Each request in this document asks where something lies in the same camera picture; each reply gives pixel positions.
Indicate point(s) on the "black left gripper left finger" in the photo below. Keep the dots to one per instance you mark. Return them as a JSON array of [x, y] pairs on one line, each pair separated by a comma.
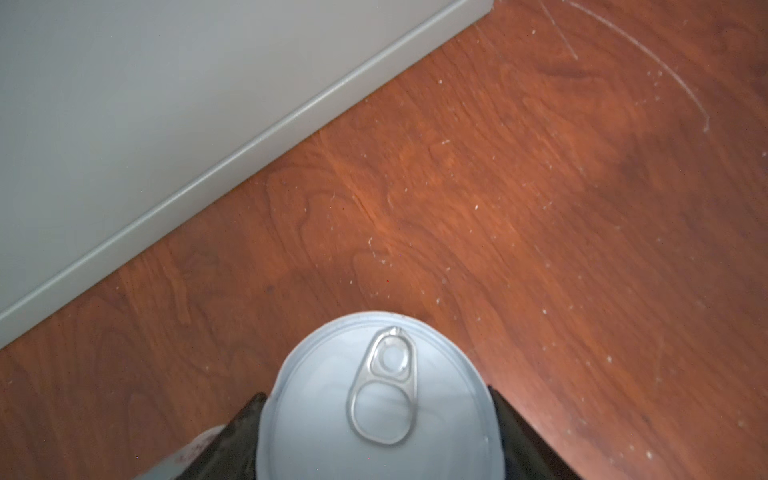
[[232, 453]]

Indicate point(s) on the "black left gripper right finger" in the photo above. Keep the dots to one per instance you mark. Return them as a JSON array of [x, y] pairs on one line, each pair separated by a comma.
[[527, 456]]

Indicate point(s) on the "pink label pull-tab can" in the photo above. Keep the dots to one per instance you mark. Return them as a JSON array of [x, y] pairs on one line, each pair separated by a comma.
[[378, 395]]

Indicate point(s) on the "grey label pull-tab can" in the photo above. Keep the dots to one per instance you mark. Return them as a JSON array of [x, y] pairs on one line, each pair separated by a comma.
[[175, 464]]

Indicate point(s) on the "grey metal cabinet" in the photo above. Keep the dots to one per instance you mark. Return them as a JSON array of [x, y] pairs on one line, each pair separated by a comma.
[[122, 119]]

